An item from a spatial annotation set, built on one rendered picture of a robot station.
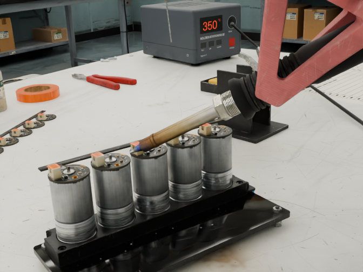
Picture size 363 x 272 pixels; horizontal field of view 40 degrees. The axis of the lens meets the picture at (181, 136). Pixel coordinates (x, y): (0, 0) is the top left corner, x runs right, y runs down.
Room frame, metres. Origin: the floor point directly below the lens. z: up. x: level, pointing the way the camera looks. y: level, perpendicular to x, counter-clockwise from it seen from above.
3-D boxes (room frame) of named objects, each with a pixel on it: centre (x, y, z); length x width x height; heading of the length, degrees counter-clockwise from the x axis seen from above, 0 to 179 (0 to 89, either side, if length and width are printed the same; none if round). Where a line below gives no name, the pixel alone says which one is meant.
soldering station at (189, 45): (0.92, -0.02, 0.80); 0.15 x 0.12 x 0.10; 39
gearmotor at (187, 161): (0.32, 0.00, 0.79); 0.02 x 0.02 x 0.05
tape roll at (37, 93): (0.68, 0.20, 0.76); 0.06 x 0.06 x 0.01
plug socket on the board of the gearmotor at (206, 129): (0.33, -0.02, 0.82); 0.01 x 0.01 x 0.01; 34
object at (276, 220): (0.29, 0.01, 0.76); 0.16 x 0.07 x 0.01; 124
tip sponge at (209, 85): (0.67, -0.07, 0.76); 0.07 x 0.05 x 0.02; 45
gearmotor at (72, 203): (0.27, 0.07, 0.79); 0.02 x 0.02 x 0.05
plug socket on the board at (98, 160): (0.28, 0.05, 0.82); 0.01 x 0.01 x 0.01; 34
